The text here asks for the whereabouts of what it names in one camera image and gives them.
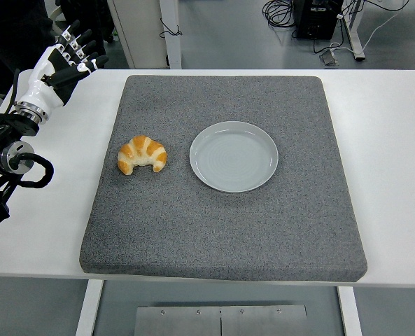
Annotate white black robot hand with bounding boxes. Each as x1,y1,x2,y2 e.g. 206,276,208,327
16,20,109,117

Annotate golden croissant bread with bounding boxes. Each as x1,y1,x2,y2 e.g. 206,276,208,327
118,135,169,175

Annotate grey round plate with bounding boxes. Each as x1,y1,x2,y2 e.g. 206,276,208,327
188,120,280,194

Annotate person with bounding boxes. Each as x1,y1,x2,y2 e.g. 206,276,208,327
0,0,116,97

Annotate beige cabinet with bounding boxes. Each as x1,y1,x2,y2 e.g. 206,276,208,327
107,0,169,69

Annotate white table leg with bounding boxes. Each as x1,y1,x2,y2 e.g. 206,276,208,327
336,286,364,336
74,279,105,336

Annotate grey speckled mat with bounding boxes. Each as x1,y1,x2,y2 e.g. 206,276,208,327
78,74,369,283

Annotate black computer tower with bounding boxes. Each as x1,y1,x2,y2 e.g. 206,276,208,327
293,0,344,40

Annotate grey power adapter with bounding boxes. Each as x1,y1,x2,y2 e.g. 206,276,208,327
318,48,339,67

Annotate white desk leg with foot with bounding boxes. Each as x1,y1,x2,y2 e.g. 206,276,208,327
343,0,366,62

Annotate thin black floor cable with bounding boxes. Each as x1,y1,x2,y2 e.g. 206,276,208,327
159,17,183,39

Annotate coiled black cables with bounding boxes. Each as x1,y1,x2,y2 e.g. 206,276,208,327
262,0,297,29

